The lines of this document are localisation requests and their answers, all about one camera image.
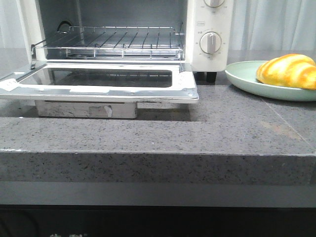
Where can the glass oven door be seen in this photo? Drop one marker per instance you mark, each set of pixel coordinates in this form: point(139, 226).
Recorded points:
point(99, 90)

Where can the golden croissant bread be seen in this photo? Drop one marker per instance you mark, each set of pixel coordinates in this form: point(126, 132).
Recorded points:
point(291, 70)

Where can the lower oven timer knob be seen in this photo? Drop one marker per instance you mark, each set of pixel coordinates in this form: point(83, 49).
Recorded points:
point(210, 43)

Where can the white Toshiba toaster oven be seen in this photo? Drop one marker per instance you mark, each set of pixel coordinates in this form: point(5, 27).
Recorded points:
point(192, 17)

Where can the upper oven control knob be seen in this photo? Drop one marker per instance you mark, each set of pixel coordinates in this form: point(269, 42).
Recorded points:
point(214, 3)

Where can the light green plate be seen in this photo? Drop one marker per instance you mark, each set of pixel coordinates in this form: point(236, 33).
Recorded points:
point(243, 76)

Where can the metal wire oven rack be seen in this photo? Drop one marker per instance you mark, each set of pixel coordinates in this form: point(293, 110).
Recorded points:
point(107, 43)

